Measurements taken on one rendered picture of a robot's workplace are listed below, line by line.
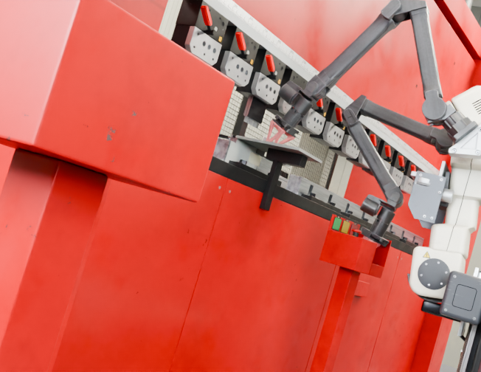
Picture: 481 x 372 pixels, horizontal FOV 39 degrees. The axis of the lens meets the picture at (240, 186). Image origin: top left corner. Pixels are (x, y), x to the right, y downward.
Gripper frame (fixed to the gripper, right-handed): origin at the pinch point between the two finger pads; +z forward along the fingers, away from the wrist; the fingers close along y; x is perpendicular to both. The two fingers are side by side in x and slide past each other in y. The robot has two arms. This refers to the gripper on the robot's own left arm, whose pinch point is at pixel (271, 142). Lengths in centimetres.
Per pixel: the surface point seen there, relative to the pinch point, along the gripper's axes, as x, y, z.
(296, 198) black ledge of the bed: 10.9, -21.7, 11.8
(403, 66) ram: -37, -106, -61
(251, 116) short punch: -12.1, 3.2, -2.0
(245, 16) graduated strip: -22.2, 28.1, -28.2
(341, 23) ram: -33, -34, -51
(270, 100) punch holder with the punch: -12.6, -0.4, -10.8
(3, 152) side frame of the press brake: 18, 110, 29
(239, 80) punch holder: -12.7, 21.3, -10.5
